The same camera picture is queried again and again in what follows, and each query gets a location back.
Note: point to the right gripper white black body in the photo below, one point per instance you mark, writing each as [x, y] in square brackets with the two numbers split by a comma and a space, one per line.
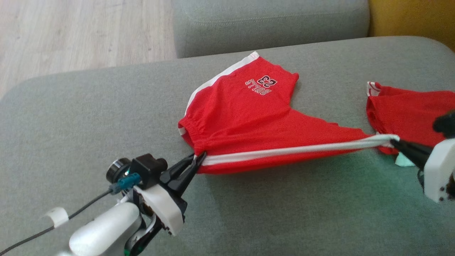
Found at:
[437, 170]

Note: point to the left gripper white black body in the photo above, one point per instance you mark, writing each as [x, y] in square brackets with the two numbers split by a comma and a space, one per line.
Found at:
[167, 208]

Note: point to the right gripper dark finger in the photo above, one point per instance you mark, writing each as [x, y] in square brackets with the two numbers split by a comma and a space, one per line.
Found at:
[416, 158]
[412, 146]

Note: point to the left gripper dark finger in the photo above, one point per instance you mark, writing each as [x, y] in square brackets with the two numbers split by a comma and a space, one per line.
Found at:
[176, 170]
[185, 181]

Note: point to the red basketball jersey white sleeves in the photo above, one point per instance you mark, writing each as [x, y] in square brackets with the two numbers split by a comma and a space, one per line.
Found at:
[405, 110]

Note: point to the red basketball shorts white stripe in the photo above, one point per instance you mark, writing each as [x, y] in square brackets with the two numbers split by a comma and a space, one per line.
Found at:
[249, 117]

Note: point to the black cylinder with silver rim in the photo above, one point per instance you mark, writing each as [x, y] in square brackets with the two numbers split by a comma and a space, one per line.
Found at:
[117, 170]

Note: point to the grey fabric sofa seat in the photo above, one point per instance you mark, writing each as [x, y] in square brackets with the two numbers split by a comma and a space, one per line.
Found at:
[284, 213]

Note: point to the yellow fabric sofa cushion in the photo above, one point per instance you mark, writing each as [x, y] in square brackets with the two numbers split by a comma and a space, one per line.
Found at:
[416, 17]

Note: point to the grey fabric sofa cushion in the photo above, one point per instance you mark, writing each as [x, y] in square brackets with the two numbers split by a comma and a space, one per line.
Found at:
[270, 28]

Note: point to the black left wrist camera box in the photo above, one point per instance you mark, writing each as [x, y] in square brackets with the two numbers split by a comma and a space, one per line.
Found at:
[147, 170]

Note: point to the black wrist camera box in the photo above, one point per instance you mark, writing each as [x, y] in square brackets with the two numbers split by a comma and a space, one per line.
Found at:
[446, 124]
[147, 170]

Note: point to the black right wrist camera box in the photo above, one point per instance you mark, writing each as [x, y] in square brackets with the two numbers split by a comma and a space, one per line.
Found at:
[446, 124]

